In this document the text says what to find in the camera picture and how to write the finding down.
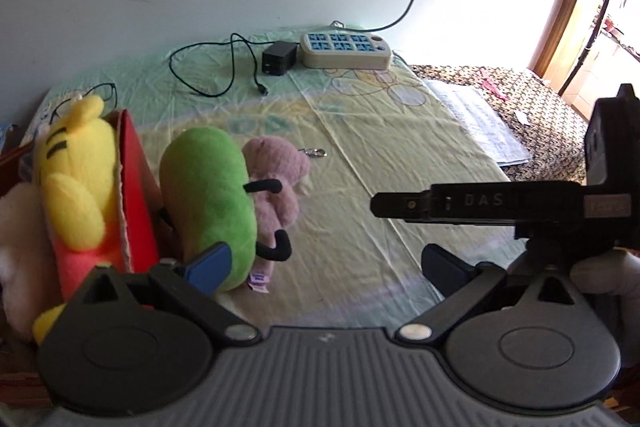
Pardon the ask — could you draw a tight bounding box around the person's right hand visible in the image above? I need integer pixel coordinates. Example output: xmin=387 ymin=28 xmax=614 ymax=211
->
xmin=571 ymin=251 xmax=640 ymax=304

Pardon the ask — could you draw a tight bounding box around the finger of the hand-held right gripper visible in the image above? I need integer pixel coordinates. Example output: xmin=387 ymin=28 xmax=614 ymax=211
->
xmin=371 ymin=188 xmax=433 ymax=224

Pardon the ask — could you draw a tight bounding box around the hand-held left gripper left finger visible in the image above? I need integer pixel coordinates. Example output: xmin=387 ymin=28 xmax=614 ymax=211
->
xmin=75 ymin=241 xmax=262 ymax=350

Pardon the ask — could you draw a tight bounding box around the green plush toy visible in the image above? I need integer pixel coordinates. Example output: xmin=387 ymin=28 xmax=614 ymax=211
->
xmin=159 ymin=127 xmax=293 ymax=293

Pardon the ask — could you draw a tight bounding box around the small pink item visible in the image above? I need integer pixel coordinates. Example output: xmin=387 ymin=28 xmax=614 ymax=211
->
xmin=477 ymin=77 xmax=506 ymax=98

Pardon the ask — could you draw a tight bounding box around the white plush toy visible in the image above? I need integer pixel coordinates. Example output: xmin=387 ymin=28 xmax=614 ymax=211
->
xmin=0 ymin=182 xmax=62 ymax=339

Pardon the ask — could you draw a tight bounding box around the beige power strip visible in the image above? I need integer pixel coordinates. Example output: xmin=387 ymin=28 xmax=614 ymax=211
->
xmin=299 ymin=32 xmax=393 ymax=71

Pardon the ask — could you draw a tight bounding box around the pink plush toy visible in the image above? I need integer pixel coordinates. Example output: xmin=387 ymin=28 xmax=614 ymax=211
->
xmin=242 ymin=136 xmax=312 ymax=295

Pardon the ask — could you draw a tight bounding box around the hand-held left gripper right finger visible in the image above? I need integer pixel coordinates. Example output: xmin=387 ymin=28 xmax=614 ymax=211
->
xmin=395 ymin=244 xmax=596 ymax=345

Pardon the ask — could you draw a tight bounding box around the pastel cloth-covered desktop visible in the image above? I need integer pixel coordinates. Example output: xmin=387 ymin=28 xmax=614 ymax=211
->
xmin=20 ymin=23 xmax=528 ymax=333

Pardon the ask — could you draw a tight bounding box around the dark floral patterned cloth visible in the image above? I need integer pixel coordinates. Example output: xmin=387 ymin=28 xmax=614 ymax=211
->
xmin=410 ymin=64 xmax=591 ymax=188

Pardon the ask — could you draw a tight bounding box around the yellow tiger plush toy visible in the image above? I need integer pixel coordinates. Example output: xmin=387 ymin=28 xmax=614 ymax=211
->
xmin=32 ymin=96 xmax=126 ymax=344

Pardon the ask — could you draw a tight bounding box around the black adapter cable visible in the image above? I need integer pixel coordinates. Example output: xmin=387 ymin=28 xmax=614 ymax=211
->
xmin=169 ymin=33 xmax=271 ymax=98

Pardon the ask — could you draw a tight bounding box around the black power adapter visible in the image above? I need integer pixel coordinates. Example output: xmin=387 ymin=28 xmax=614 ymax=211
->
xmin=262 ymin=41 xmax=299 ymax=76

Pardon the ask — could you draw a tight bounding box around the red cardboard box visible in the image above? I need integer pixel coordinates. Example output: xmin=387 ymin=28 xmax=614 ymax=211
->
xmin=0 ymin=109 xmax=162 ymax=308

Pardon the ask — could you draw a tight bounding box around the open paper book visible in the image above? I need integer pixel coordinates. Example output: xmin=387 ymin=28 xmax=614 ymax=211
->
xmin=425 ymin=79 xmax=532 ymax=168

